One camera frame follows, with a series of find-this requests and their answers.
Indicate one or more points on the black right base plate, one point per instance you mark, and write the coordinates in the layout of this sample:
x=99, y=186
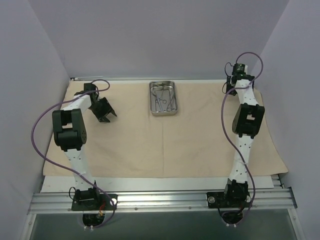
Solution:
x=218, y=199

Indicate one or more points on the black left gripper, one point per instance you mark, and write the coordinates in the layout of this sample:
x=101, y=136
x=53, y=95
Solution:
x=105, y=111

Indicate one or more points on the aluminium front rail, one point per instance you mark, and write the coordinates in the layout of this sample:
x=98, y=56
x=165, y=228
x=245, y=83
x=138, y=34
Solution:
x=166, y=201

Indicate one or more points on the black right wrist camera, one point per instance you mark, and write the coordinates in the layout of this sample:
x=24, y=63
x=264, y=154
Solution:
x=239, y=69

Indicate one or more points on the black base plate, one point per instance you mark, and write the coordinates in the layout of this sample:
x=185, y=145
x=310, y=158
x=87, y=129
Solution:
x=218, y=199
x=103, y=203

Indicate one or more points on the steel surgical forceps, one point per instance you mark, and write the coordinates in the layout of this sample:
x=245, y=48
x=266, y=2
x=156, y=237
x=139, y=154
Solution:
x=170, y=99

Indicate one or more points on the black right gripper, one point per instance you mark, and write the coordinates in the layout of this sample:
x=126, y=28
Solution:
x=230, y=81

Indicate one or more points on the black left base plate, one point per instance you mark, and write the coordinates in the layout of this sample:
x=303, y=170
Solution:
x=103, y=203

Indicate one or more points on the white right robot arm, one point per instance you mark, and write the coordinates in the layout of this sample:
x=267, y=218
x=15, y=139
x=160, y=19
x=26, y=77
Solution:
x=246, y=125

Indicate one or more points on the stainless steel instrument tray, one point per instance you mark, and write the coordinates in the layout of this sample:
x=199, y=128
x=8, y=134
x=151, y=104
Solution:
x=159, y=84

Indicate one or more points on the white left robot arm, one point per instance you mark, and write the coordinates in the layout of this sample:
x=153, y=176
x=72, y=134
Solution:
x=70, y=135

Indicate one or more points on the steel surgical scissors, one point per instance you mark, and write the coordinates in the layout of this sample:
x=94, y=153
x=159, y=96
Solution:
x=159, y=97

